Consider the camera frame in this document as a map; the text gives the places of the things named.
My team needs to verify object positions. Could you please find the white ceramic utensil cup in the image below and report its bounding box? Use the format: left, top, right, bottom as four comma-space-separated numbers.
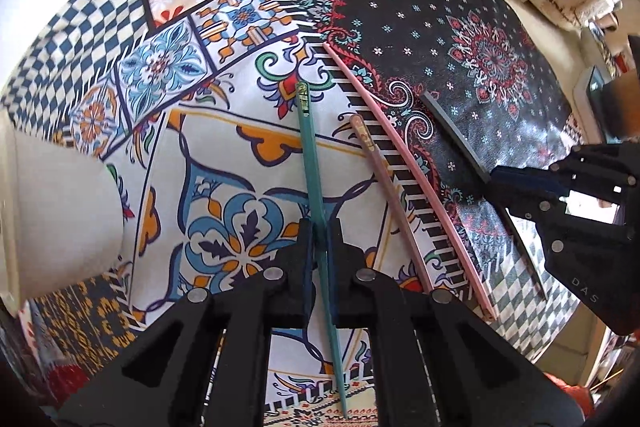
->
1, 109, 124, 317

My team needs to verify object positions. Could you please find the patchwork patterned tablecloth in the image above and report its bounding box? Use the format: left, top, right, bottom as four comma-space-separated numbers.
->
0, 0, 584, 427

